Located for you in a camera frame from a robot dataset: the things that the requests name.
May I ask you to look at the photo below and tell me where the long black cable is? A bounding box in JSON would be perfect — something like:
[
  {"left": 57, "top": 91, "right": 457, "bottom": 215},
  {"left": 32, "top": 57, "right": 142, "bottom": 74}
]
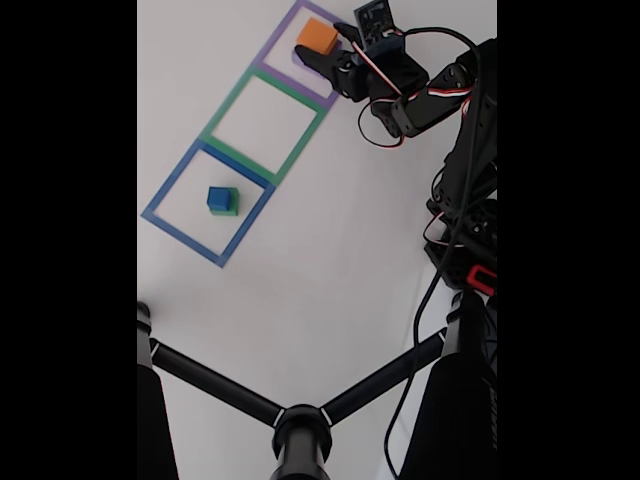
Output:
[{"left": 382, "top": 27, "right": 489, "bottom": 480}]

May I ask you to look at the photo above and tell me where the thin black looped cable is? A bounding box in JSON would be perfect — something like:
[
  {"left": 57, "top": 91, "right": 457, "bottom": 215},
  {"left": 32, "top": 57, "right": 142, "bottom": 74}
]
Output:
[{"left": 357, "top": 99, "right": 405, "bottom": 149}]

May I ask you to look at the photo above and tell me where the orange block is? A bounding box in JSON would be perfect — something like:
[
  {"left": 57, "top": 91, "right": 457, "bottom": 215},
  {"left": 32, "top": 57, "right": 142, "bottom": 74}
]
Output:
[{"left": 296, "top": 17, "right": 341, "bottom": 56}]

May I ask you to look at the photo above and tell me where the purple tape square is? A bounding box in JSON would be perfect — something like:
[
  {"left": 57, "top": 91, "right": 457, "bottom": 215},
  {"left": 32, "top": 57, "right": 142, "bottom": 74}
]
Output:
[{"left": 253, "top": 0, "right": 361, "bottom": 110}]

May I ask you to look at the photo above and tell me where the large purple block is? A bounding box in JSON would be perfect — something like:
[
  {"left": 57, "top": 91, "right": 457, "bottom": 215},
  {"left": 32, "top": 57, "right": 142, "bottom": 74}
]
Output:
[{"left": 290, "top": 40, "right": 344, "bottom": 69}]

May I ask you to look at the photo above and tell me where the blue tape square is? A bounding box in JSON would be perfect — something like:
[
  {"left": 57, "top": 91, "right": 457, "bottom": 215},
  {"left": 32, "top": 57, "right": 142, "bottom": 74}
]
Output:
[{"left": 141, "top": 139, "right": 276, "bottom": 269}]

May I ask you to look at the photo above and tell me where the red clamp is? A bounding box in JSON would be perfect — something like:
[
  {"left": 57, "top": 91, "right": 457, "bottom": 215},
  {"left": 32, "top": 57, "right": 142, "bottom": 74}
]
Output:
[{"left": 465, "top": 266, "right": 498, "bottom": 297}]

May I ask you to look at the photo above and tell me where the green tape square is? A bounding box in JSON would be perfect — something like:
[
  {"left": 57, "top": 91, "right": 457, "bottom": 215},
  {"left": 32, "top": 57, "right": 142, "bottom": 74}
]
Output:
[{"left": 199, "top": 63, "right": 329, "bottom": 187}]

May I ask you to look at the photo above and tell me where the green cube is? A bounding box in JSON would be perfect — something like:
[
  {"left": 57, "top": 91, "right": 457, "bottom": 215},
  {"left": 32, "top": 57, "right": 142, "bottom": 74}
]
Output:
[{"left": 208, "top": 187, "right": 240, "bottom": 217}]

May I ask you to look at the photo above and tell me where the blue camera circuit board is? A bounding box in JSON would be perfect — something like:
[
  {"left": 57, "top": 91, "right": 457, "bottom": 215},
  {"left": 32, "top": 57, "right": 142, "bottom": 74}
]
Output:
[{"left": 353, "top": 0, "right": 405, "bottom": 54}]

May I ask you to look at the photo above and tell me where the red white servo cable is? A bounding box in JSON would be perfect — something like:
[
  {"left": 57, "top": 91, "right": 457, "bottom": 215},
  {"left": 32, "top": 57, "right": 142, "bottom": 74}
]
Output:
[
  {"left": 347, "top": 39, "right": 476, "bottom": 109},
  {"left": 422, "top": 209, "right": 469, "bottom": 251}
]

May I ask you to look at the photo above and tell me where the black tripod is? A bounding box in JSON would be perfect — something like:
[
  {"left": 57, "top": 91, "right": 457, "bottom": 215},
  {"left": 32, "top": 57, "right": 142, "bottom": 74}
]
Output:
[{"left": 137, "top": 299, "right": 498, "bottom": 480}]

